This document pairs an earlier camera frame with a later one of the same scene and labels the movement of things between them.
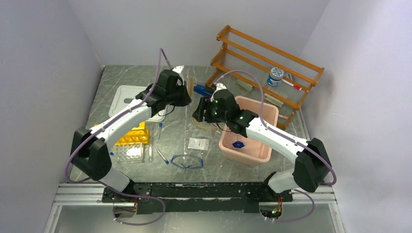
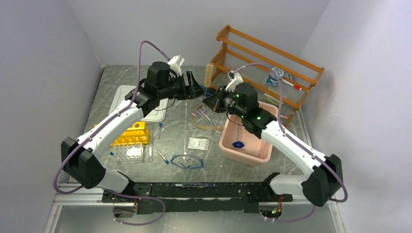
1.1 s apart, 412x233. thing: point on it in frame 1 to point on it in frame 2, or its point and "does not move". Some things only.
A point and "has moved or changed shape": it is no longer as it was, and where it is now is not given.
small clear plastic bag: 198,143 does not move
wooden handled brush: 191,86 has moved or changed shape
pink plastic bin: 236,150 does not move
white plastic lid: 124,94 does not move
